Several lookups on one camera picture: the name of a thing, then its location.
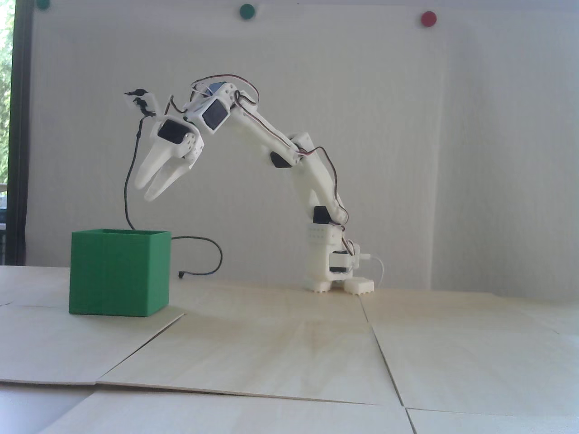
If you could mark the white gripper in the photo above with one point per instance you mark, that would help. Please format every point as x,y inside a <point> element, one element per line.
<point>171,143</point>

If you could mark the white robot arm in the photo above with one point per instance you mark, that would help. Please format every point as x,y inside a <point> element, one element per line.
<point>316,181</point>

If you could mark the green open box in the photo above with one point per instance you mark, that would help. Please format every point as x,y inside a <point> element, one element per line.
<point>113,275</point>

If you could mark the green round magnet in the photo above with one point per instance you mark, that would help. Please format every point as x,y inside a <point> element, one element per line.
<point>43,3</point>
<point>247,11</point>

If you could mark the red round magnet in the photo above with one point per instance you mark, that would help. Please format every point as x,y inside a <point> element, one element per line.
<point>429,18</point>

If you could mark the dark window frame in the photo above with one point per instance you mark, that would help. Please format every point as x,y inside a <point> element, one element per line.
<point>20,135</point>

